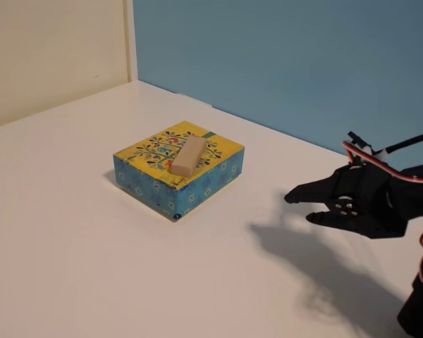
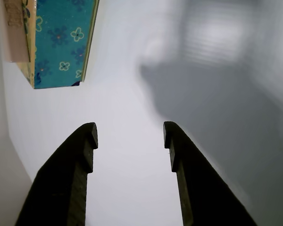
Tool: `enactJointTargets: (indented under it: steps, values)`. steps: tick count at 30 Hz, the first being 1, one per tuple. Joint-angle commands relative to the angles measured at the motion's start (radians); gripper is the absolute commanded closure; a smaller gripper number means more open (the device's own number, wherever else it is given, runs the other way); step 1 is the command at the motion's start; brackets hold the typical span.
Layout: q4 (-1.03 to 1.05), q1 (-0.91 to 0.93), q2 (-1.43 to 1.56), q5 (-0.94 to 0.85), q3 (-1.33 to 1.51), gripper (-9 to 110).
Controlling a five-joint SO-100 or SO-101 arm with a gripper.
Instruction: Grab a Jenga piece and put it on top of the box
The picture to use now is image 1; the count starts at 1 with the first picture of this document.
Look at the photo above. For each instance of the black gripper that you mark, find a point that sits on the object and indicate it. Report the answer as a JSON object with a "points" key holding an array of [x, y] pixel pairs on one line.
{"points": [[364, 193]]}

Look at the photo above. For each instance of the yellow blue floral box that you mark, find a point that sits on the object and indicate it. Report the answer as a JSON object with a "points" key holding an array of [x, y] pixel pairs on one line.
{"points": [[144, 176]]}

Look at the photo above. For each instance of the wooden Jenga block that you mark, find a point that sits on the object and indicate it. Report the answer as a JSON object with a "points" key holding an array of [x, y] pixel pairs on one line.
{"points": [[187, 155]]}

